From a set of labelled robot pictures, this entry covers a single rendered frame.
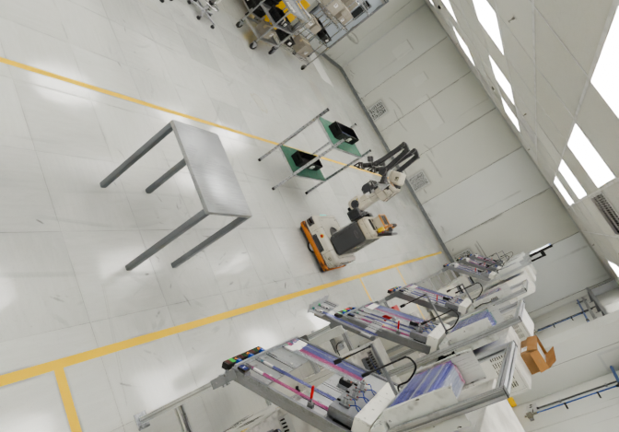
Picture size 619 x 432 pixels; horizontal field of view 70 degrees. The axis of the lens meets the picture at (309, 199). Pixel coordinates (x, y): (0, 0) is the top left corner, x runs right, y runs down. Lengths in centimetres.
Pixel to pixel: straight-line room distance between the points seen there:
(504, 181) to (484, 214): 95
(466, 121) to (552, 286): 460
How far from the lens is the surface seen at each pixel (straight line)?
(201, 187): 283
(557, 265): 1218
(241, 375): 239
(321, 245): 528
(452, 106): 1268
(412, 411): 207
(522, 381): 349
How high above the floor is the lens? 231
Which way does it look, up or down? 22 degrees down
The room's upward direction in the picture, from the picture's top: 57 degrees clockwise
